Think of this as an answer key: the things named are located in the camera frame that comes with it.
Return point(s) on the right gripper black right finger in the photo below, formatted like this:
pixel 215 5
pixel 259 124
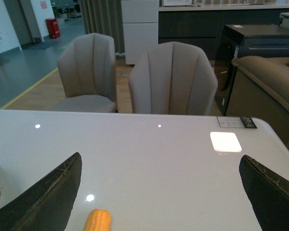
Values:
pixel 268 193

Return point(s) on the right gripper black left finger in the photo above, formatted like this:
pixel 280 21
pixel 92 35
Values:
pixel 47 205

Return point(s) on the yellow corn cob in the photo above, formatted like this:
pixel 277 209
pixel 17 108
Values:
pixel 98 220

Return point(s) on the table label sticker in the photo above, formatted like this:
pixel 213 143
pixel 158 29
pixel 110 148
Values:
pixel 236 122

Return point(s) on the beige sofa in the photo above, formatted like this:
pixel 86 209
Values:
pixel 261 90

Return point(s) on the left beige upholstered chair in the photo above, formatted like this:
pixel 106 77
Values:
pixel 87 69

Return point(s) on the beige upholstered chair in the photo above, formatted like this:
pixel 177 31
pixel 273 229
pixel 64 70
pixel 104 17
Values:
pixel 87 69
pixel 173 78

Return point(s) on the right beige upholstered chair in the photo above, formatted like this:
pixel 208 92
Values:
pixel 173 78

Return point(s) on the red fire extinguisher box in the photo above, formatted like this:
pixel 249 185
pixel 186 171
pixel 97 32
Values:
pixel 53 28

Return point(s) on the dark kitchen counter cabinet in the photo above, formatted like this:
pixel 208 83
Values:
pixel 202 25

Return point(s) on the white drawer cabinet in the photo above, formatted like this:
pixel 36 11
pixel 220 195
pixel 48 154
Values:
pixel 140 27

